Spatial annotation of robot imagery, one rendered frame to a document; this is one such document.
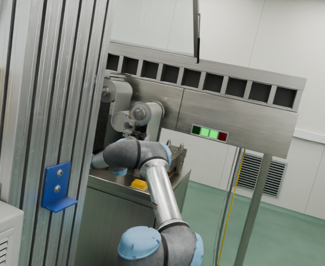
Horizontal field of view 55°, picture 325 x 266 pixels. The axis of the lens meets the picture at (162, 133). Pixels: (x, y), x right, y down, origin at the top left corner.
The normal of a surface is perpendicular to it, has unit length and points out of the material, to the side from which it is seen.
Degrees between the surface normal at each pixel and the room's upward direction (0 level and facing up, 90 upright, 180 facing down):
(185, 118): 90
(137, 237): 8
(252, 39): 90
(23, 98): 90
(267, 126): 90
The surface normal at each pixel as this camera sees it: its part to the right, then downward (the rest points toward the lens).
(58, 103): 0.90, 0.25
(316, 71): -0.30, 0.12
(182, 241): 0.30, -0.78
